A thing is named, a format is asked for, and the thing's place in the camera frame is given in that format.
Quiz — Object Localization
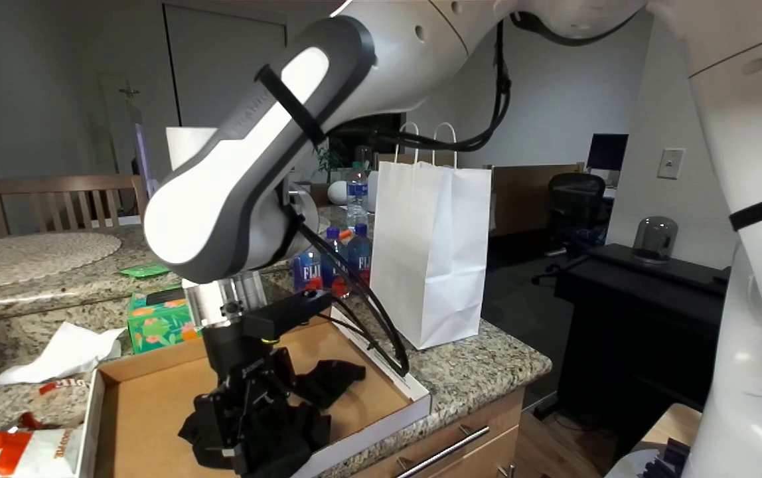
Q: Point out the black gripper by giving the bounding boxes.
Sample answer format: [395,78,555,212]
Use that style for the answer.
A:
[198,319,304,472]

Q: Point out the black sock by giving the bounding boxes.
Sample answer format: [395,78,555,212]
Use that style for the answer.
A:
[291,357,369,411]
[174,387,338,478]

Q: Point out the cardboard tray with white rim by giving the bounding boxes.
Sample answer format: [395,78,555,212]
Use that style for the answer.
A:
[76,302,436,478]

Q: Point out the white paper carrier bag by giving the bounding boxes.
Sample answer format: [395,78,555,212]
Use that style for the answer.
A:
[366,123,494,357]

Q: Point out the green patterned tissue box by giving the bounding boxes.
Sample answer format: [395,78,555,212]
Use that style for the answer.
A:
[123,290,204,358]

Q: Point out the small green flat pack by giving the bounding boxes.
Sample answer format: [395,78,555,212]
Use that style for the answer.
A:
[116,261,174,285]

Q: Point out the crumpled white napkin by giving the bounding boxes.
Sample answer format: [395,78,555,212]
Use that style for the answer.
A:
[0,322,127,391]

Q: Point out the wooden counter cabinet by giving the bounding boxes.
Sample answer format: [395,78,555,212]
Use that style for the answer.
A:
[330,387,530,478]

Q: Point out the orange and white packet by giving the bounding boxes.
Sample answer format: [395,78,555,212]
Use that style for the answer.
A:
[0,423,91,478]

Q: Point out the small white round object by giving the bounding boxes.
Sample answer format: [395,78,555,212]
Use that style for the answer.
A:
[324,179,354,208]

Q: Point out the clear water bottle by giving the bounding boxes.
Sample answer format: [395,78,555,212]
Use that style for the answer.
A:
[346,171,373,212]

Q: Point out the white paper towel roll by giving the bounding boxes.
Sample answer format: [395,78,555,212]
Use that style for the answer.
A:
[162,126,219,173]

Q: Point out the round woven placemat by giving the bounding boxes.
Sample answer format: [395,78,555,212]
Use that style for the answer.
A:
[0,229,124,298]

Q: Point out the wooden slatted chair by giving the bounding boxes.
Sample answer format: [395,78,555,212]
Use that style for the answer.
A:
[0,173,150,242]

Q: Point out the white projection screen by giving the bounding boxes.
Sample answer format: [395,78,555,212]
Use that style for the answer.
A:
[158,0,298,131]

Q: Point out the wooden sideboard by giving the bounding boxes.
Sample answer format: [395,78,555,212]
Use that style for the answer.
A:
[489,160,586,238]

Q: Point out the black office chair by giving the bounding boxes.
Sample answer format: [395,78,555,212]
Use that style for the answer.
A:
[530,171,610,288]

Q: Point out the black desk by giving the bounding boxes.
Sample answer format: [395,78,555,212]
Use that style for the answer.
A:
[553,242,733,435]

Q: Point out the wooden stool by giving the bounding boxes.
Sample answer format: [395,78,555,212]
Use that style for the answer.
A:
[634,400,705,456]

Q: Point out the black items on stool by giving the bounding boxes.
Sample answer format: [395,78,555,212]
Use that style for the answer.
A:
[638,435,693,478]

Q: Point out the grey rounded appliance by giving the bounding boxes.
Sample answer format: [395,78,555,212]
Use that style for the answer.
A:
[631,212,683,261]

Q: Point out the dark computer monitor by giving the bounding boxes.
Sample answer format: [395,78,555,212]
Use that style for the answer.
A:
[583,131,631,176]

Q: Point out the wrist mounted camera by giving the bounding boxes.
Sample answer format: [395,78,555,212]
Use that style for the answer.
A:
[234,290,340,343]

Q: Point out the metal drawer handle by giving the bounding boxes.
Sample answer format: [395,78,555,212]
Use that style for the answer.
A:
[393,423,494,478]

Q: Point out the white wall light switch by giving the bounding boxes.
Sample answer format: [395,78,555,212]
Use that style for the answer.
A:
[656,147,684,183]

